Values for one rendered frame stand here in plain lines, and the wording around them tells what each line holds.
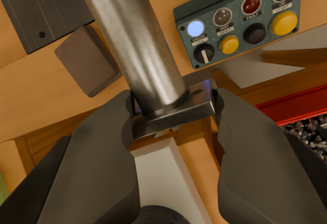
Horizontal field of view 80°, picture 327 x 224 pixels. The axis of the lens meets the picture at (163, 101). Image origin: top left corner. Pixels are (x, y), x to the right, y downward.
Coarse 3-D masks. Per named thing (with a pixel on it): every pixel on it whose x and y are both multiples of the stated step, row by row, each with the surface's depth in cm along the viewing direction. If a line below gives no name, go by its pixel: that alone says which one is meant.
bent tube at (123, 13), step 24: (96, 0) 9; (120, 0) 9; (144, 0) 10; (120, 24) 9; (144, 24) 9; (120, 48) 10; (144, 48) 10; (168, 48) 10; (144, 72) 10; (168, 72) 10; (144, 96) 10; (168, 96) 10; (192, 96) 11; (144, 120) 11; (168, 120) 10; (192, 120) 10
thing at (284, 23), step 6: (288, 12) 24; (276, 18) 25; (282, 18) 24; (288, 18) 24; (294, 18) 24; (276, 24) 25; (282, 24) 24; (288, 24) 24; (294, 24) 25; (276, 30) 25; (282, 30) 25; (288, 30) 25
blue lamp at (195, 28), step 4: (192, 24) 25; (196, 24) 25; (200, 24) 25; (188, 28) 25; (192, 28) 25; (196, 28) 25; (200, 28) 25; (188, 32) 26; (192, 32) 26; (196, 32) 26; (200, 32) 26
